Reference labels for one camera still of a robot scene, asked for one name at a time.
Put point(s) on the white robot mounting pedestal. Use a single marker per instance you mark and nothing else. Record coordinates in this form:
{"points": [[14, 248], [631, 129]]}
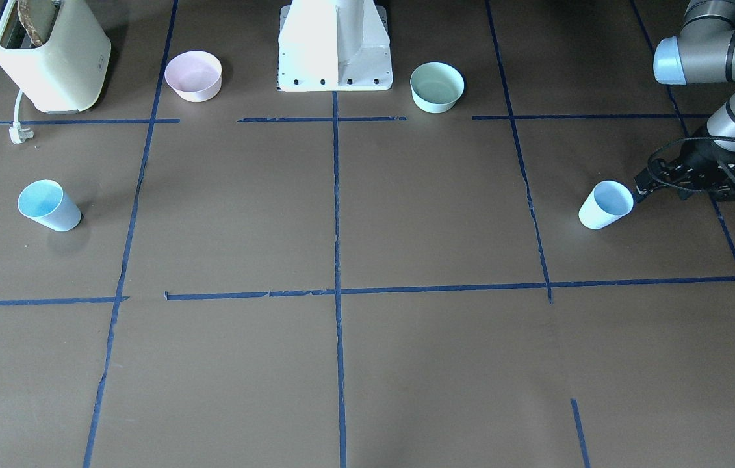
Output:
{"points": [[334, 46]]}

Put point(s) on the pink bowl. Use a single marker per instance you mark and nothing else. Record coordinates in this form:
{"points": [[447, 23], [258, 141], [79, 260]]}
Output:
{"points": [[195, 75]]}

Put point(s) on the pale green bowl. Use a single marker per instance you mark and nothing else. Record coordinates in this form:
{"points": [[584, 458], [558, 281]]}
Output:
{"points": [[436, 87]]}

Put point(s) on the blue cup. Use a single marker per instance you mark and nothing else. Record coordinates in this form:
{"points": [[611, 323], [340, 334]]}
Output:
{"points": [[47, 203], [607, 202]]}

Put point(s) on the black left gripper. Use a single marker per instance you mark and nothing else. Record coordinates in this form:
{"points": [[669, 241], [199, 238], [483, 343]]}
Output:
{"points": [[696, 158]]}

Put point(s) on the toasted bread slice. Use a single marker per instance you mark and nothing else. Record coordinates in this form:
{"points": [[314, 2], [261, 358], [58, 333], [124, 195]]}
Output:
{"points": [[38, 19]]}

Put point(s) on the cream white toaster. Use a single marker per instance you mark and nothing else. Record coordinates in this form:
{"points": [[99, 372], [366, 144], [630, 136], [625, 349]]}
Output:
{"points": [[65, 75]]}

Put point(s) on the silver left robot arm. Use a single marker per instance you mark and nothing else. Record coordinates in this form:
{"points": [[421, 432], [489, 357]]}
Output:
{"points": [[703, 52]]}

